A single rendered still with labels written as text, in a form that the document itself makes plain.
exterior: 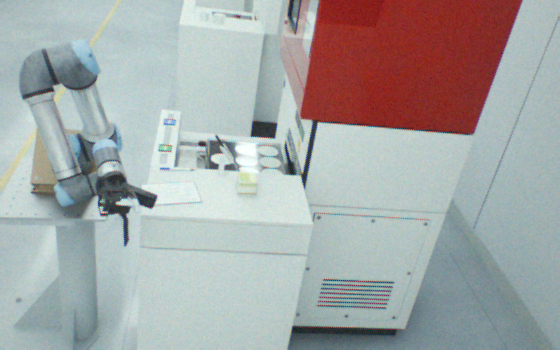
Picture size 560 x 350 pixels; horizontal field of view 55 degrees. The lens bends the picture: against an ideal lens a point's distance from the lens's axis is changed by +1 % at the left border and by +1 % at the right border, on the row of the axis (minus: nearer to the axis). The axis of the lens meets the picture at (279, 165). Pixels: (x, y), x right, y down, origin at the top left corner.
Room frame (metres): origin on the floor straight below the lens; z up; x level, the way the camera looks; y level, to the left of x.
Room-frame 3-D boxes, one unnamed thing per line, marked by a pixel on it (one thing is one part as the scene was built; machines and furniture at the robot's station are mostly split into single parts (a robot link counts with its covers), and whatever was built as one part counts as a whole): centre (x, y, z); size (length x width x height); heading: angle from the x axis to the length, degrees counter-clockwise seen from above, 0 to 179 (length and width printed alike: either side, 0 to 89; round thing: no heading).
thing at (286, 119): (2.36, -0.03, 1.02); 0.82 x 0.03 x 0.40; 11
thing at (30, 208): (1.82, 0.84, 0.75); 0.45 x 0.44 x 0.13; 103
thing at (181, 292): (2.04, 0.24, 0.41); 0.97 x 0.64 x 0.82; 11
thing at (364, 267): (2.43, -0.37, 0.41); 0.82 x 0.71 x 0.82; 11
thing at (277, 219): (1.74, 0.18, 0.89); 0.62 x 0.35 x 0.14; 101
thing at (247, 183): (1.77, 0.11, 1.00); 0.07 x 0.07 x 0.07; 14
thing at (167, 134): (2.13, 0.52, 0.89); 0.55 x 0.09 x 0.14; 11
